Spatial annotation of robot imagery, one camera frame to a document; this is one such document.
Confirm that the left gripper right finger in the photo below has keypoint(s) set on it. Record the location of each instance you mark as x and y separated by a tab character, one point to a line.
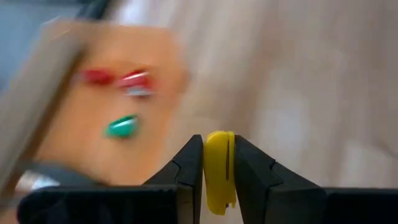
267	199

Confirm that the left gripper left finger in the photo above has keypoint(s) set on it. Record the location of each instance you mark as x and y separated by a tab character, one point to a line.
174	199

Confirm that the yellow mini stapler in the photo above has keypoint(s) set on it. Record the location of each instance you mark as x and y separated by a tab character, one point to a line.
217	171

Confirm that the translucent orange plastic bin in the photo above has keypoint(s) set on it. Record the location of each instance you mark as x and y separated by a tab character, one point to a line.
93	149

